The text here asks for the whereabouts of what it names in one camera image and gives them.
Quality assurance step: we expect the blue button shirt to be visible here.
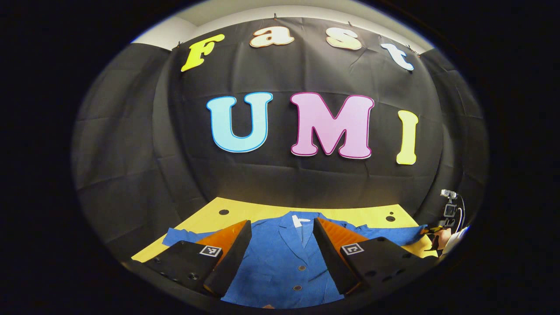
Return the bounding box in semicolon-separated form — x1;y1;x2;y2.
162;211;427;309

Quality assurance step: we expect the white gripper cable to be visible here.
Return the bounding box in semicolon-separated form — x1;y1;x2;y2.
456;196;467;232

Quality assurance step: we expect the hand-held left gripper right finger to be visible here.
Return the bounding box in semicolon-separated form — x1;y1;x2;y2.
312;217;438;296

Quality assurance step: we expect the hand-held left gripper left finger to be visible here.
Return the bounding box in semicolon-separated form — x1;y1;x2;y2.
143;220;253;298

